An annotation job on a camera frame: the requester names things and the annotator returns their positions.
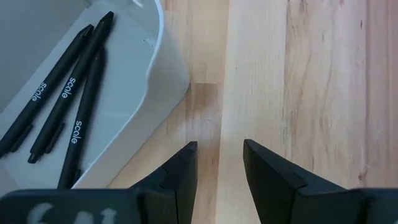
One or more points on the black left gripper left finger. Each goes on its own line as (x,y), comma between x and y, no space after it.
(174,193)

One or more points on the grey plastic bin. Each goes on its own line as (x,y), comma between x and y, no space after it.
(124,77)

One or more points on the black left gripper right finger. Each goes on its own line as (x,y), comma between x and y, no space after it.
(273,193)

